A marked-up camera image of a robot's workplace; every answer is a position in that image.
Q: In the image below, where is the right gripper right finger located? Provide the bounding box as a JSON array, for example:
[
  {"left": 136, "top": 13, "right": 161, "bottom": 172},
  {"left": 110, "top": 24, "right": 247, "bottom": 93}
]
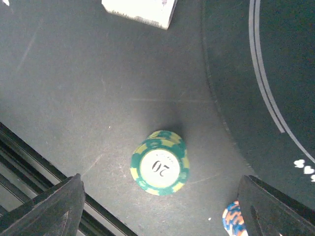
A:
[{"left": 238, "top": 175, "right": 315, "bottom": 236}]

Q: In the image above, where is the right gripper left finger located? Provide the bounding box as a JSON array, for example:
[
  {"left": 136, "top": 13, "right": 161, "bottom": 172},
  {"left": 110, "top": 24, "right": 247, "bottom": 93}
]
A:
[{"left": 0, "top": 174, "right": 85, "bottom": 236}]

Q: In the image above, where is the blue white chip stack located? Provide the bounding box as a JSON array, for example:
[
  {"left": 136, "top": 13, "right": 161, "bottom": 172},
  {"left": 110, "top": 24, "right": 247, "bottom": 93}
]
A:
[{"left": 222, "top": 201, "right": 248, "bottom": 236}]

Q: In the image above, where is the green chip stack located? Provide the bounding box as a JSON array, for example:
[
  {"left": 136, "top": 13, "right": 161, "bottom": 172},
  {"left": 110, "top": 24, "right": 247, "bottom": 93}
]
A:
[{"left": 130, "top": 130, "right": 189, "bottom": 196}]

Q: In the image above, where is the round black poker mat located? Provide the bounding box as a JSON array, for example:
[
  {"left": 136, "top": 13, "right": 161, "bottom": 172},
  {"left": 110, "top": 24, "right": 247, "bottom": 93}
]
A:
[{"left": 201, "top": 0, "right": 315, "bottom": 208}]

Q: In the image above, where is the white card box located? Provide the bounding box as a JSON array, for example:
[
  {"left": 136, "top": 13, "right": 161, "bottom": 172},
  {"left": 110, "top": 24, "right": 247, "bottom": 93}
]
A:
[{"left": 101, "top": 0, "right": 177, "bottom": 30}]

